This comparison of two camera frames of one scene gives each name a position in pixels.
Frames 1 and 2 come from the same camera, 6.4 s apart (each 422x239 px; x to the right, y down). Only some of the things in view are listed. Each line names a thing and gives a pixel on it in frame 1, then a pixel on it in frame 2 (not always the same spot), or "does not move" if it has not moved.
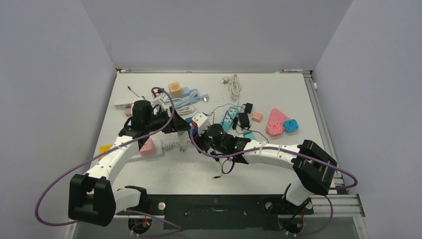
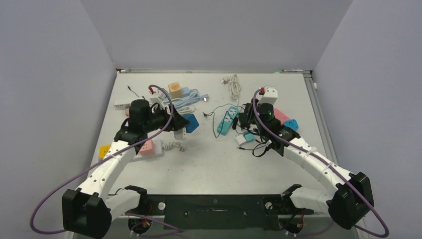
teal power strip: (227, 121) does not move
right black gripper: (199, 140) -> (251, 119)
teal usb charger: (249, 134) does not move
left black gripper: (176, 124) does not move
